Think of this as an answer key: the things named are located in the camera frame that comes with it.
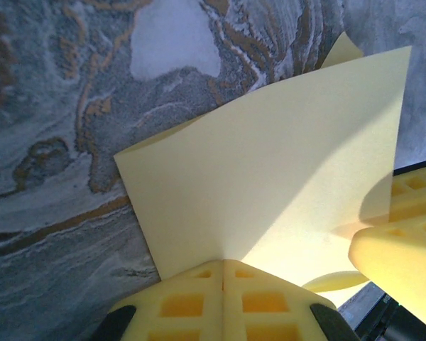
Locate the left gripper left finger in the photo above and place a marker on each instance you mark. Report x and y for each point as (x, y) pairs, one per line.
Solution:
(177, 316)

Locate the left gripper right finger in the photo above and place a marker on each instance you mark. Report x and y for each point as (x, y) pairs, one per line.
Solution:
(270, 316)

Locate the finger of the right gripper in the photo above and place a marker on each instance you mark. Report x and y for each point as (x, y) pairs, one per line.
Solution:
(419, 195)
(401, 263)

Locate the yellow cloth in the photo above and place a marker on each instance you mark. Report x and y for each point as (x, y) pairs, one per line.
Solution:
(270, 160)

